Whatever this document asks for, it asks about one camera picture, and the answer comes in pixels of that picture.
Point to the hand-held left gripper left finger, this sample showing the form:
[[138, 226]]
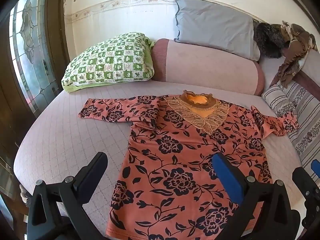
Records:
[[95, 167]]

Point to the orange floral blouse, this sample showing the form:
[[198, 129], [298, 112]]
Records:
[[180, 155]]

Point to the stained glass window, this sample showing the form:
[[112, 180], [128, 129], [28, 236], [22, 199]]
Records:
[[32, 55]]

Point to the dark wooden window frame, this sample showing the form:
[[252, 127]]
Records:
[[53, 30]]

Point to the grey striped pillow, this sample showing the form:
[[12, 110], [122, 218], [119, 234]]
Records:
[[277, 100]]

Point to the grey-blue pillow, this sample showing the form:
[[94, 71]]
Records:
[[215, 22]]

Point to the pink bolster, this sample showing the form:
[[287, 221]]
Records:
[[200, 65]]

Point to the brown ruffled cloth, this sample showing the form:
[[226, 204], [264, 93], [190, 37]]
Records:
[[297, 45]]

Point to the dark furry cushion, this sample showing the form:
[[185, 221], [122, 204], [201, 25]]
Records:
[[270, 40]]

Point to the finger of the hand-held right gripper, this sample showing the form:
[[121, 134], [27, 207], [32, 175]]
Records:
[[303, 182]]

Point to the striped floral blanket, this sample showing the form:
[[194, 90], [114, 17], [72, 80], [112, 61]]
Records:
[[307, 125]]

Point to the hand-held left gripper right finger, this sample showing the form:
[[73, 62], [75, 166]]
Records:
[[227, 177]]

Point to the green checkered pillow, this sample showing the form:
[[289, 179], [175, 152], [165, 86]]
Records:
[[110, 60]]

